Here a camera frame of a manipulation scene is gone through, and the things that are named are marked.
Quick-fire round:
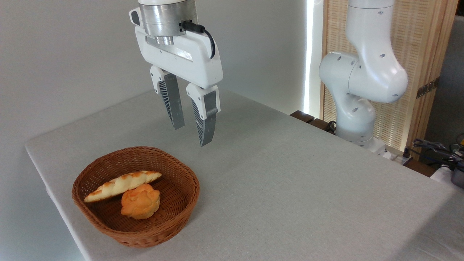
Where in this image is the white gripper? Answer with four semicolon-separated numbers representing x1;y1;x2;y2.
134;25;224;147

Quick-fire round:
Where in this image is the round orange bread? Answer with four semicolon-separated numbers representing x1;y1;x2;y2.
120;183;161;220

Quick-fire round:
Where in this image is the long braided bread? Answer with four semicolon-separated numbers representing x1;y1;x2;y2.
84;170;163;203

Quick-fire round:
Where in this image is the brown wicker basket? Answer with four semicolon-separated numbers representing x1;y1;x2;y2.
71;146;200;248

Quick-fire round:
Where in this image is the metal screen hinge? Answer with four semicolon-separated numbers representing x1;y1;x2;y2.
416;77;440;99

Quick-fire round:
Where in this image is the wooden slatted screen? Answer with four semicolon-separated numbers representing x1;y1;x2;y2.
320;0;459;161

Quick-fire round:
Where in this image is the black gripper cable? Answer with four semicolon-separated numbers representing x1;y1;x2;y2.
180;20;216;59

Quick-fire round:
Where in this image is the black cable bundle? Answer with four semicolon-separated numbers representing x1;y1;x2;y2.
413;133;464;171

